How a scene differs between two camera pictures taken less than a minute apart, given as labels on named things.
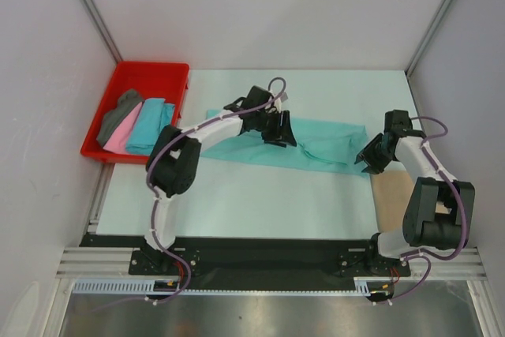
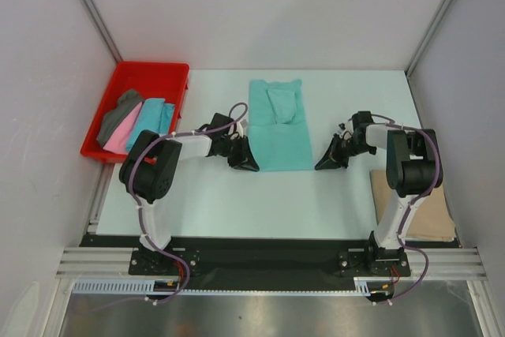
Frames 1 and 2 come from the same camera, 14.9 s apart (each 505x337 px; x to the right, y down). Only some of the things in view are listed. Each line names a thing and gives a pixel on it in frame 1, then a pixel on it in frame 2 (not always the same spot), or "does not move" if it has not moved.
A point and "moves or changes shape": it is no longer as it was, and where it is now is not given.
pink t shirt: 118,141 does not move
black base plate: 262,263 does not move
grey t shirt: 113,117 does not move
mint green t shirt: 322,146 moves or changes shape
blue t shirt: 154,115 does not move
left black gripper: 272,137 → 245,159
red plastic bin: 153,80 does not move
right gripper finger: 362,155 → 337,155
